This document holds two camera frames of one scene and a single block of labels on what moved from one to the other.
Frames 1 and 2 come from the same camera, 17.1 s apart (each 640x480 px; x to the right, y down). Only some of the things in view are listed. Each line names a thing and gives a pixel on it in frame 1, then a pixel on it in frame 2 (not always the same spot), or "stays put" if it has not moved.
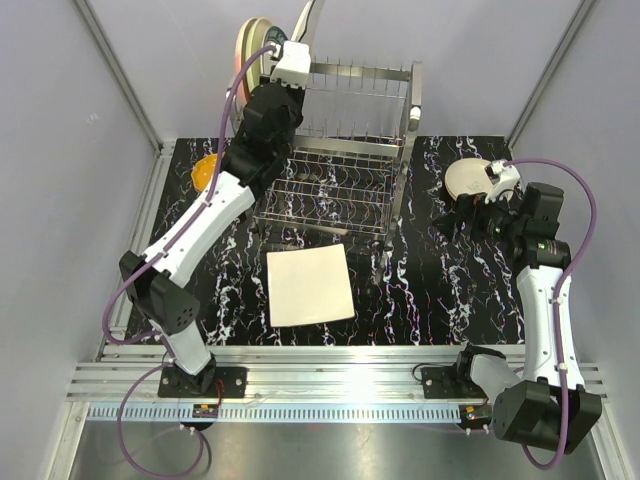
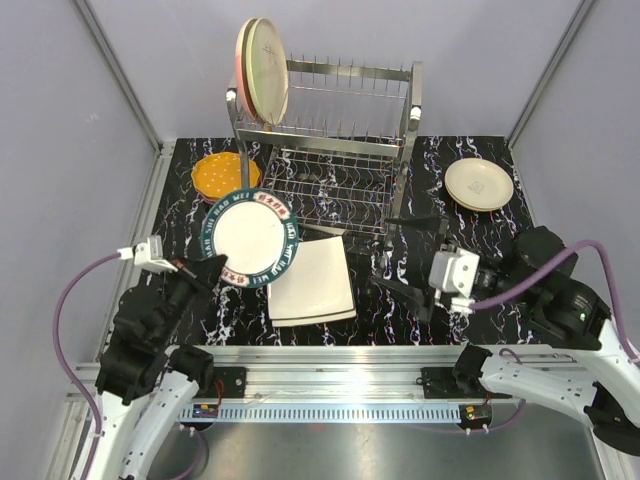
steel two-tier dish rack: (346, 166) stays put
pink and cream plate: (242, 92) stays put
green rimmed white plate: (273, 36) -> (258, 234)
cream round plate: (468, 176) stays put
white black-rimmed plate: (301, 24) -> (318, 282)
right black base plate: (451, 382) stays put
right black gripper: (470, 208) -> (421, 304)
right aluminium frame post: (581, 12) stays put
